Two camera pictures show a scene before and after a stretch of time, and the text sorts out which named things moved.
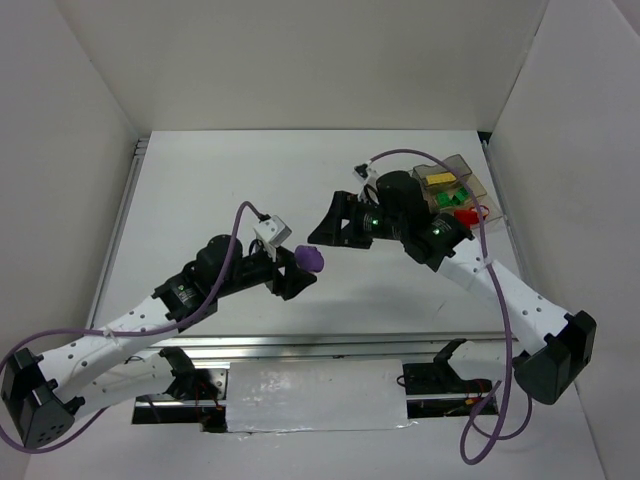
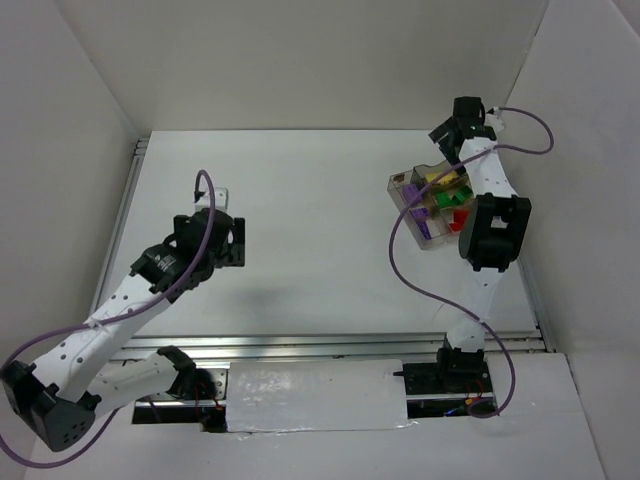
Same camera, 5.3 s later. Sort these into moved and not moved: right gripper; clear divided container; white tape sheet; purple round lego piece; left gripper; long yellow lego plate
Moved: right gripper; left gripper; purple round lego piece
Not moved: long yellow lego plate; white tape sheet; clear divided container
